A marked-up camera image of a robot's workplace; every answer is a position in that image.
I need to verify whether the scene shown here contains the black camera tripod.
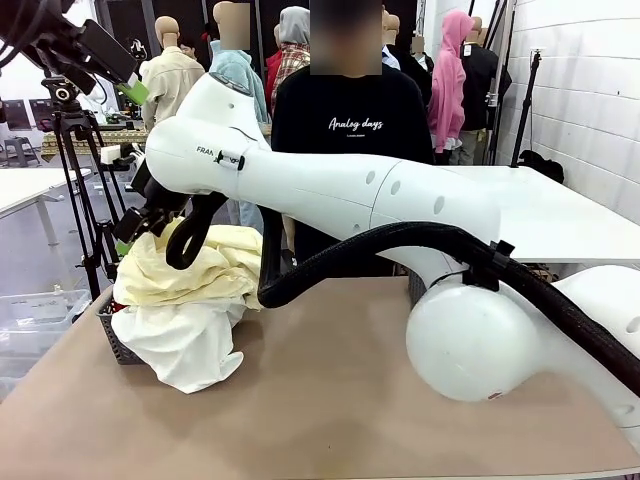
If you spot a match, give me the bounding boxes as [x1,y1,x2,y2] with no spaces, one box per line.
[52,112,126,301]

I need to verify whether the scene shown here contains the mannequin in black jacket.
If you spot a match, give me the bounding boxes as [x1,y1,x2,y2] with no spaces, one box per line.
[459,17,514,166]

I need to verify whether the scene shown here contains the white t-shirt with black print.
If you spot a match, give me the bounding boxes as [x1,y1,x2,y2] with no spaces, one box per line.
[110,299,246,395]

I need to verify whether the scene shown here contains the clear plastic storage bin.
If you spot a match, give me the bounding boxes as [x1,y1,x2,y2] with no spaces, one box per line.
[0,288,91,356]

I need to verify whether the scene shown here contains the mannequin in pink hoodie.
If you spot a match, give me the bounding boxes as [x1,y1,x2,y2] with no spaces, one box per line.
[425,10,474,154]

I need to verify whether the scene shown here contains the black left arm cable sleeve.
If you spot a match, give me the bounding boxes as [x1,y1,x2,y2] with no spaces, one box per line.
[0,0,69,66]

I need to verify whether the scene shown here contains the black garment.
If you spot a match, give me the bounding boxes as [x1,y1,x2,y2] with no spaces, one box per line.
[517,149,565,185]

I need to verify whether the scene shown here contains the white desk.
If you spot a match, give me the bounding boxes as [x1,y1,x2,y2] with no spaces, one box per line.
[0,167,94,246]

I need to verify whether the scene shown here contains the white side table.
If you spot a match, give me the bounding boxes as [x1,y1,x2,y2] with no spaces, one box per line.
[439,164,640,265]

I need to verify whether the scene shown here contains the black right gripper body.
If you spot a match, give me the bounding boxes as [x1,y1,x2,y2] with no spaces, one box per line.
[130,162,191,236]

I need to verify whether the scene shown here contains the mannequin in grey hood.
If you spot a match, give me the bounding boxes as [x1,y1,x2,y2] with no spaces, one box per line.
[269,5,312,106]

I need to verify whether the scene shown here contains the table with patterned cloth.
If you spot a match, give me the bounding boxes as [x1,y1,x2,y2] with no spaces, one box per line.
[40,127,151,161]

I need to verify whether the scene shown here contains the black light stand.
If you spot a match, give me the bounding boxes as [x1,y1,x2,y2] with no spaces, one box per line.
[510,49,544,169]

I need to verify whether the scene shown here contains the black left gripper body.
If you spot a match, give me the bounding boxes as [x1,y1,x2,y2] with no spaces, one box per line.
[34,19,139,94]

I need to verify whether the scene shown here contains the grey plastic woven-pattern basket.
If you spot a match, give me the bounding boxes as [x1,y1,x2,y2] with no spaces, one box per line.
[96,299,146,365]
[407,269,432,307]

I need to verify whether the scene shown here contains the mannequin in light blue fleece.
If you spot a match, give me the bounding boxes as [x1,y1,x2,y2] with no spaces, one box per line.
[208,2,269,236]

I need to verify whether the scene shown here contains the person in black t-shirt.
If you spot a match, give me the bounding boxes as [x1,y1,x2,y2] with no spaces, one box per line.
[271,0,435,279]

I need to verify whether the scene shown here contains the mannequin in cream jacket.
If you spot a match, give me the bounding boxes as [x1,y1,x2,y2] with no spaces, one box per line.
[140,15,207,131]

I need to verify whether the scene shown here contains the grey stool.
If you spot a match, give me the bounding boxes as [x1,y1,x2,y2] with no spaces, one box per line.
[2,137,41,169]

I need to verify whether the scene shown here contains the cream yellow garment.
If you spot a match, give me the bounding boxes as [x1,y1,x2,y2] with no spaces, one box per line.
[113,224,266,311]

